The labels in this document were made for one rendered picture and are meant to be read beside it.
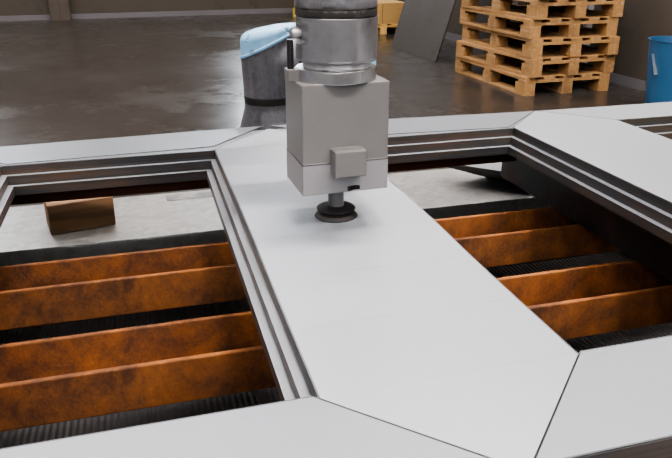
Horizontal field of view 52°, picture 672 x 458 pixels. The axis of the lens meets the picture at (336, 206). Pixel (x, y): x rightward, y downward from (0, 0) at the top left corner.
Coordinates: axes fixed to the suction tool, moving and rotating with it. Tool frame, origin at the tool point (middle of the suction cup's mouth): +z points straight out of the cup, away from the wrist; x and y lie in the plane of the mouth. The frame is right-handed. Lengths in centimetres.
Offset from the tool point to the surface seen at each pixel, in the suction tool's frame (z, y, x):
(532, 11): 22, 282, 408
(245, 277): 1.4, -10.4, -5.8
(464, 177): 16, 43, 54
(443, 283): -1.0, 3.9, -16.5
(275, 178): -1.0, -3.1, 13.7
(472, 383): -1.1, -0.3, -29.5
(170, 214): 16, -13, 51
